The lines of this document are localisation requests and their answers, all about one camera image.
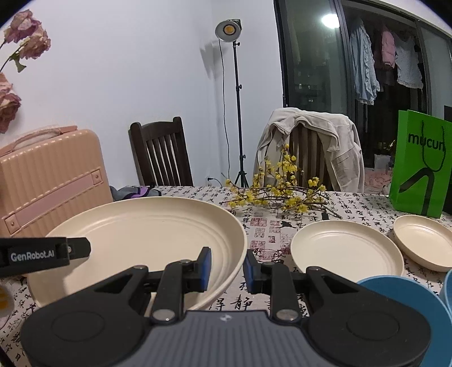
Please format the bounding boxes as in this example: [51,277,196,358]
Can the dark wooden chair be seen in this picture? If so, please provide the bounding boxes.
[128,116,194,187]

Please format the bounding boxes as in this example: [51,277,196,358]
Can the small blue bowl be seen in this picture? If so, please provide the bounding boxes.
[440,269,452,314]

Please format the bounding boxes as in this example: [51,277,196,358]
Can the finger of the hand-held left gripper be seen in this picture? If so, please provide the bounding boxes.
[66,237,92,261]

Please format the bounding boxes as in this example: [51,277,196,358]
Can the medium blue bowl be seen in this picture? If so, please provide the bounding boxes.
[357,275,451,336]

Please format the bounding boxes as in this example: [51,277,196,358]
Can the pink hard-shell suitcase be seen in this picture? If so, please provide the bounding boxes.
[0,125,114,239]

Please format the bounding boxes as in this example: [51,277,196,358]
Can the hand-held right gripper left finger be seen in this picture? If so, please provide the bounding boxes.
[92,247,213,326]

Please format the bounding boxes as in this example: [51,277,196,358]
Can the pink cloth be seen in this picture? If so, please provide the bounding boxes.
[364,169,393,195]

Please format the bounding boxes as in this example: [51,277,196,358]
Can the light blue hanging shirt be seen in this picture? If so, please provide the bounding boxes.
[349,18,381,106]

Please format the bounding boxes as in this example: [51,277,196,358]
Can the white hanging garment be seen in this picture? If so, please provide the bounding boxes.
[394,32,424,89]

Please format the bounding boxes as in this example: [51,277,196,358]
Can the pink hanging garment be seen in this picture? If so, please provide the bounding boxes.
[374,25,398,71]

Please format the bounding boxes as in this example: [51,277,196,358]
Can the wooden chair under jacket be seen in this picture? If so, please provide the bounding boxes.
[289,123,334,191]

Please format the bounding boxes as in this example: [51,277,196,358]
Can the grey purple pouch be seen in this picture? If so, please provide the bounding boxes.
[109,185,162,202]

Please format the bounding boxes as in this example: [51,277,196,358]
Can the yellow blossom branch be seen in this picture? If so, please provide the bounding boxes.
[221,143,343,221]

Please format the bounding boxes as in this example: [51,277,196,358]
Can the dried pink flowers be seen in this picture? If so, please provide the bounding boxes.
[0,9,52,135]

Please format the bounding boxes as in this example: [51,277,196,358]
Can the large cream plate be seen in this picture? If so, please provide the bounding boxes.
[26,196,248,311]

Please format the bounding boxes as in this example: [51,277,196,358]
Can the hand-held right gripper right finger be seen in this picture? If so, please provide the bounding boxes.
[243,249,361,323]

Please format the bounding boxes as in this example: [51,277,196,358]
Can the green paper bag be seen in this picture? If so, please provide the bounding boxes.
[388,109,452,219]

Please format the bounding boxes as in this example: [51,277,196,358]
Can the small cream plate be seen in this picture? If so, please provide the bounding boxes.
[393,215,452,272]

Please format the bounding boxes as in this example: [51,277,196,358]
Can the studio light on stand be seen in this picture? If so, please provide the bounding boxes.
[215,19,249,187]

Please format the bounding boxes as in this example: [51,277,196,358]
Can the medium cream plate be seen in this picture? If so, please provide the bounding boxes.
[290,220,405,278]

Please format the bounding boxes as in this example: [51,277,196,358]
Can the dark sliding glass door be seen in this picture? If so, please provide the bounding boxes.
[273,0,452,170]

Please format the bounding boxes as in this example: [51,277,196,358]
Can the beige jacket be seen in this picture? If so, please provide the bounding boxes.
[252,108,365,194]

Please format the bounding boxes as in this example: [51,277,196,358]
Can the calligraphy printed tablecloth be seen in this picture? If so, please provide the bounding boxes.
[0,185,452,367]

